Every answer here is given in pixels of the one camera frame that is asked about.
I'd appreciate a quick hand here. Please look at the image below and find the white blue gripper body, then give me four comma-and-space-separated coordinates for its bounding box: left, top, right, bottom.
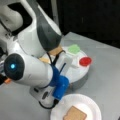
31, 53, 76, 103

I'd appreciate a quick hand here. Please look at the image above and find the toasted bread slice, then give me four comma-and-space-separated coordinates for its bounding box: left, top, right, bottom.
49, 46, 63, 56
67, 106, 87, 120

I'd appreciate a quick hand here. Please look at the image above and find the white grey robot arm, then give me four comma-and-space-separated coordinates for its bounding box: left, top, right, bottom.
0, 0, 72, 104

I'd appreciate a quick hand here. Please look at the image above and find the yellow cheese slice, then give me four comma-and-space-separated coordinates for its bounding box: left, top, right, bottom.
39, 58, 50, 63

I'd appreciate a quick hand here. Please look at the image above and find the white divided round tray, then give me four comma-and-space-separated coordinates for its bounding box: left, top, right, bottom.
38, 44, 93, 84

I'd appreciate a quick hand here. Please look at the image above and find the white paper plate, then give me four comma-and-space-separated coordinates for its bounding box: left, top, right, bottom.
50, 94, 102, 120

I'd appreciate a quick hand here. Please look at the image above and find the red tomato slice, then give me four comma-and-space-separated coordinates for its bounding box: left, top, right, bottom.
79, 57, 92, 67

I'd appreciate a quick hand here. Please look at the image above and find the green lettuce piece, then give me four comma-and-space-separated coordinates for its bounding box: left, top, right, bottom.
68, 44, 80, 54

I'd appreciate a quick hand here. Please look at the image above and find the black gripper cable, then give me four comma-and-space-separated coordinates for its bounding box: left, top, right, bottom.
38, 96, 59, 109

